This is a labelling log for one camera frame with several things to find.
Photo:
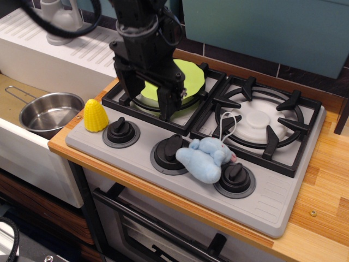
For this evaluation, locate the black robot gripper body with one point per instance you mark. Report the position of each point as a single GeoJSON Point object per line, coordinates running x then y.
{"type": "Point", "coordinates": [148, 40]}

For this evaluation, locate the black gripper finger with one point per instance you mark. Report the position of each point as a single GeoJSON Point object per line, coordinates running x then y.
{"type": "Point", "coordinates": [131, 78]}
{"type": "Point", "coordinates": [170, 100]}

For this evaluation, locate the light blue stuffed hippo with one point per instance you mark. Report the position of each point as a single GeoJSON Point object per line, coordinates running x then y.
{"type": "Point", "coordinates": [204, 158]}

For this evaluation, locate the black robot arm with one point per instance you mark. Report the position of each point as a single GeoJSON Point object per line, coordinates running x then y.
{"type": "Point", "coordinates": [149, 34]}

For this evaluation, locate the white left burner disc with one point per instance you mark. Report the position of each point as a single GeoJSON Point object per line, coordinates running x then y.
{"type": "Point", "coordinates": [153, 106]}

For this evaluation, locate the white burner disc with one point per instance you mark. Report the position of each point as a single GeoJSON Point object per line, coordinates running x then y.
{"type": "Point", "coordinates": [153, 106]}
{"type": "Point", "coordinates": [256, 117]}

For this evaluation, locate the black left burner grate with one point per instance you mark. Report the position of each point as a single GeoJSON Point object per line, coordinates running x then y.
{"type": "Point", "coordinates": [181, 121]}

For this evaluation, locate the black burner grate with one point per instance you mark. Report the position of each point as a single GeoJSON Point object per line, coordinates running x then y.
{"type": "Point", "coordinates": [271, 128]}
{"type": "Point", "coordinates": [181, 121]}

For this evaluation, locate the lime green plastic plate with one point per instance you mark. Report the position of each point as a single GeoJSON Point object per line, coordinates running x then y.
{"type": "Point", "coordinates": [194, 80]}

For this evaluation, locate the yellow toy corn cob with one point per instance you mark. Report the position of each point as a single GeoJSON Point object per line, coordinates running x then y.
{"type": "Point", "coordinates": [95, 116]}

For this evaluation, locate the black left stove knob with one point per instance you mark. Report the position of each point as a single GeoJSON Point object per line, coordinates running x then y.
{"type": "Point", "coordinates": [121, 134]}

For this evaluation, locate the black stove knob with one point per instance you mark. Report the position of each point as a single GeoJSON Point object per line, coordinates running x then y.
{"type": "Point", "coordinates": [236, 181]}
{"type": "Point", "coordinates": [121, 134]}
{"type": "Point", "coordinates": [163, 155]}

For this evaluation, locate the black middle stove knob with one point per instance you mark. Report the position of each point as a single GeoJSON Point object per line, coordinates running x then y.
{"type": "Point", "coordinates": [163, 155]}

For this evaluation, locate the grey toy stove top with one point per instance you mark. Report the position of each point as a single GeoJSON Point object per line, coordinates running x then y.
{"type": "Point", "coordinates": [267, 209]}

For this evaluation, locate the grey toy faucet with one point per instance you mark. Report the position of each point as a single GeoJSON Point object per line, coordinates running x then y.
{"type": "Point", "coordinates": [53, 12]}

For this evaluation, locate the white right burner disc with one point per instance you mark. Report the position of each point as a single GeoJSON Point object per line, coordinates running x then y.
{"type": "Point", "coordinates": [256, 117]}

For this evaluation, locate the stainless steel pot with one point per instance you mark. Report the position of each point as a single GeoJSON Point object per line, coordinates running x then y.
{"type": "Point", "coordinates": [48, 114]}

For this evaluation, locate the white toy sink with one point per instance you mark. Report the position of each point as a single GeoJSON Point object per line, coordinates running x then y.
{"type": "Point", "coordinates": [83, 67]}

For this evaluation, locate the black right burner grate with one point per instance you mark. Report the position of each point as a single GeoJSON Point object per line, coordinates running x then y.
{"type": "Point", "coordinates": [271, 128]}

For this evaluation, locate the black right stove knob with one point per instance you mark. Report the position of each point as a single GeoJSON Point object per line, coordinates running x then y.
{"type": "Point", "coordinates": [236, 181]}

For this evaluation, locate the toy oven door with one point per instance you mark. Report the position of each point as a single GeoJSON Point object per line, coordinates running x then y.
{"type": "Point", "coordinates": [147, 230]}

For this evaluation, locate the teal cabinet box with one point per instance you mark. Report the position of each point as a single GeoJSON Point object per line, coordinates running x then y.
{"type": "Point", "coordinates": [307, 35]}

